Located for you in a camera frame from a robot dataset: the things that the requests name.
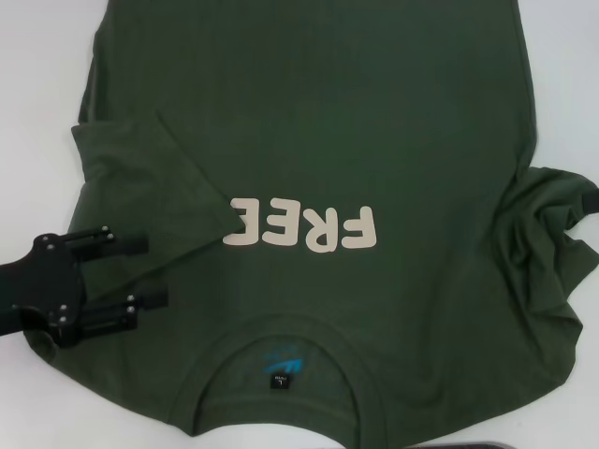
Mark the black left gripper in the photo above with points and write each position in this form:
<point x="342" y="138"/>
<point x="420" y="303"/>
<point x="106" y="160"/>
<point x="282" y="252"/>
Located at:
<point x="42" y="290"/>

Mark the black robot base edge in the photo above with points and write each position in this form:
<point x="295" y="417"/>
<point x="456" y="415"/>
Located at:
<point x="458" y="446"/>

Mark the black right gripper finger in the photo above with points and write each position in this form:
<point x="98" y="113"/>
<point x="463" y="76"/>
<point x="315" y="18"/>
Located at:
<point x="592" y="198"/>

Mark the dark green FREE t-shirt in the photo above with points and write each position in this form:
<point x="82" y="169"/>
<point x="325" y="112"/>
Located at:
<point x="327" y="117"/>

